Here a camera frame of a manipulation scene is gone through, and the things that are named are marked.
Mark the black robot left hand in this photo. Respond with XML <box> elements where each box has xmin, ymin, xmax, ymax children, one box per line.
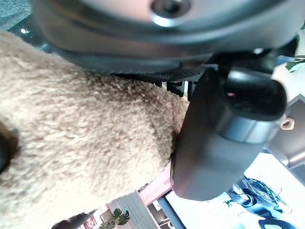
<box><xmin>0</xmin><ymin>0</ymin><xmax>305</xmax><ymax>201</ymax></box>

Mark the beige fluffy cloth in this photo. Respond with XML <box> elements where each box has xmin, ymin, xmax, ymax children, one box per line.
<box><xmin>0</xmin><ymin>30</ymin><xmax>191</xmax><ymax>229</ymax></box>

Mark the pink sign board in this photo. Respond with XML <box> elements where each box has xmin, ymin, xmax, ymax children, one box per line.
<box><xmin>138</xmin><ymin>167</ymin><xmax>173</xmax><ymax>203</ymax></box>

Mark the white poster with blue graphic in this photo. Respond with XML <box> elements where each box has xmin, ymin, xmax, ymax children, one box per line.
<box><xmin>165</xmin><ymin>152</ymin><xmax>305</xmax><ymax>229</ymax></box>

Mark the small beige round knob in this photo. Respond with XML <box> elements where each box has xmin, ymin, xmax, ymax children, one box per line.
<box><xmin>281</xmin><ymin>118</ymin><xmax>294</xmax><ymax>131</ymax></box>

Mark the grey metal cabinet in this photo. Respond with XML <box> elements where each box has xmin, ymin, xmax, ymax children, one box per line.
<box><xmin>268</xmin><ymin>94</ymin><xmax>305</xmax><ymax>169</ymax></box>

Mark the green monstera plant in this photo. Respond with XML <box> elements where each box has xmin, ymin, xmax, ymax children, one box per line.
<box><xmin>99</xmin><ymin>207</ymin><xmax>132</xmax><ymax>229</ymax></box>

